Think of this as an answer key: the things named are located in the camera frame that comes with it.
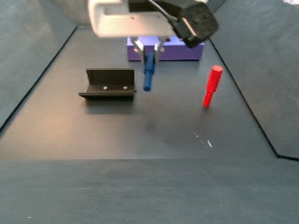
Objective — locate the purple base block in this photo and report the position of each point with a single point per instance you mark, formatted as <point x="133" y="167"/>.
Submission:
<point x="173" y="49"/>

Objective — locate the black angle bracket fixture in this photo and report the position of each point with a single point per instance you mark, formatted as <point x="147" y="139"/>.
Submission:
<point x="109" y="83"/>

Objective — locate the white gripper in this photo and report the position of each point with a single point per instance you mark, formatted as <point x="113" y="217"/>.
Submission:
<point x="113" y="22"/>

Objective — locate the red stepped peg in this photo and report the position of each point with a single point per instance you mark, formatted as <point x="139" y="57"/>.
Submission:
<point x="213" y="80"/>

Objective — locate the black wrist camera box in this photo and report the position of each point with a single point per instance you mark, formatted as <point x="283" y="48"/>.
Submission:
<point x="193" y="24"/>

